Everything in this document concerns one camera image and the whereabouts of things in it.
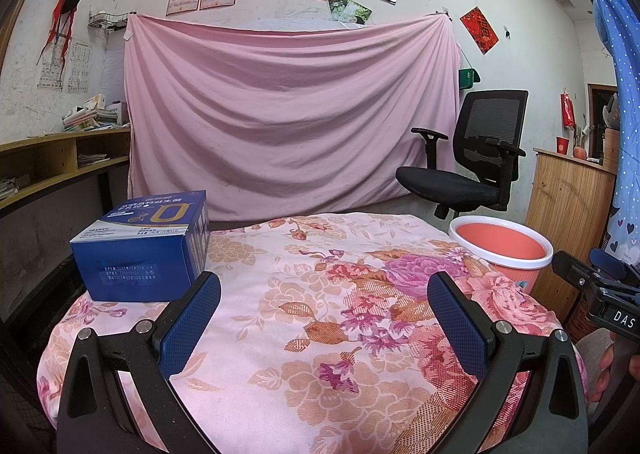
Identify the stack of books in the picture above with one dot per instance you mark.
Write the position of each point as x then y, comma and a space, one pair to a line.
95, 114

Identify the red paper cup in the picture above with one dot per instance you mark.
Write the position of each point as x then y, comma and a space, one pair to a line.
563, 145

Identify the red diamond wall poster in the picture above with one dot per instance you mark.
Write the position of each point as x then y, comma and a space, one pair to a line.
480, 30

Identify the brown wooden door frame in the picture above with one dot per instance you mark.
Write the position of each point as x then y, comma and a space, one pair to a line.
592, 104

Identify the green plant photo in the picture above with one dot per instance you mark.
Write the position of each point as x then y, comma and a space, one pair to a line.
336, 1
359, 13

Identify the white wall calendar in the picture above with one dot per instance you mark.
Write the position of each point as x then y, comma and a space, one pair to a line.
80, 69

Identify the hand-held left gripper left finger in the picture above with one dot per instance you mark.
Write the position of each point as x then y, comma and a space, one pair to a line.
190, 321

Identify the orange white-rimmed bin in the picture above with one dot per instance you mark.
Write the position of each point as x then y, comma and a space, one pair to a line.
495, 241

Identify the person's right hand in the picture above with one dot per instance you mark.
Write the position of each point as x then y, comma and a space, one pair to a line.
607, 359

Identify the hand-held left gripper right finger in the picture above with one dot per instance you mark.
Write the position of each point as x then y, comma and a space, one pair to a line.
457, 321

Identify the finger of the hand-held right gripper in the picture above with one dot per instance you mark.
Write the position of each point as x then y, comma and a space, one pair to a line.
615, 264
575, 271

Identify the wooden shelf unit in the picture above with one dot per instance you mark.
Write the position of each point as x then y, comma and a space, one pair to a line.
50, 154

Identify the black office chair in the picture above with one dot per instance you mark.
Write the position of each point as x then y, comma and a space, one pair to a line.
450, 186

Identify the red hanging packet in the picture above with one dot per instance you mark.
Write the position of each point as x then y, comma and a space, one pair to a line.
568, 109

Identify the red black hanging ornament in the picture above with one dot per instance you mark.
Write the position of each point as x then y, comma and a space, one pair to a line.
65, 9

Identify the papers in shelf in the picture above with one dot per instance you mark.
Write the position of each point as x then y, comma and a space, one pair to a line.
92, 160
12, 186

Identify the red apple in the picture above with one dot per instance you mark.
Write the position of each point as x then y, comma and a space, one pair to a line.
579, 152

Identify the blue dotted printed curtain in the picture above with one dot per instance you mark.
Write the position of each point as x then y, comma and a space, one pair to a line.
625, 109

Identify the blue cardboard box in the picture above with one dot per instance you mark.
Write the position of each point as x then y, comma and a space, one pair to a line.
130, 259

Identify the pink hanging sheet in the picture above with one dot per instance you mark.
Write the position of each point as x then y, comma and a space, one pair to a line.
290, 124

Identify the black desk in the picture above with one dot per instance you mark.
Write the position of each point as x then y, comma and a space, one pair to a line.
30, 244

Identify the floral pink blanket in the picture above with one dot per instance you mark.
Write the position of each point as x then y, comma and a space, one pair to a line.
300, 309

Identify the wooden cabinet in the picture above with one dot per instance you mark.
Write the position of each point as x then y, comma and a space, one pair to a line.
565, 214

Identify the green hanging bag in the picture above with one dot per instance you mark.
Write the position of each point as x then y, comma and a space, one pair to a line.
470, 76

